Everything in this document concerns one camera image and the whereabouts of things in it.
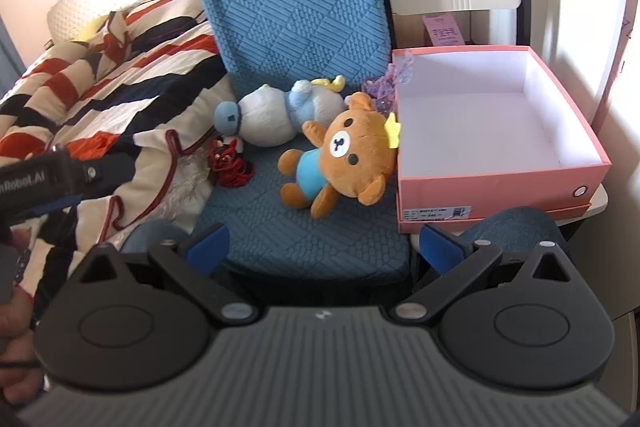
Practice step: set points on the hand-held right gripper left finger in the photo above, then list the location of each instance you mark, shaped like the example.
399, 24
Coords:
210, 244

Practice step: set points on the person's left hand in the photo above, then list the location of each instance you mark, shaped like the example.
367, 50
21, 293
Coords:
15, 332

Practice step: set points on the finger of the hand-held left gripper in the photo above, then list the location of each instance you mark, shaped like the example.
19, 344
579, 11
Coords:
102, 172
55, 204

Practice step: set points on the small red black plush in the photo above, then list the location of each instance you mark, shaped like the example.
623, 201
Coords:
227, 162

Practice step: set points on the purple lace scrunchie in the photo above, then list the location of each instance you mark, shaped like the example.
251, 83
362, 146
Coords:
382, 89

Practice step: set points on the striped blanket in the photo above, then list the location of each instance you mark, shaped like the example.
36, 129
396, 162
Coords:
150, 72

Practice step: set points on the pink printed booklet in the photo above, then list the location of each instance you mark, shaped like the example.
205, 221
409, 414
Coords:
444, 32

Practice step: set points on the pink cardboard box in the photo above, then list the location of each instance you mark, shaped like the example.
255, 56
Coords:
500, 187

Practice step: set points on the brown cardboard box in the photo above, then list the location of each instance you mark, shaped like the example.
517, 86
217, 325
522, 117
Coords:
410, 32

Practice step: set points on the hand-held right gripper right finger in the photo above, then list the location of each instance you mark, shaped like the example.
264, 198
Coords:
440, 247

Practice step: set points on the white duck plush toy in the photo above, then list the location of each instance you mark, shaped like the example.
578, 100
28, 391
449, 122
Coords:
265, 117

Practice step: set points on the brown bear plush toy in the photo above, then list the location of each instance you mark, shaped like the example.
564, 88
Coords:
350, 147

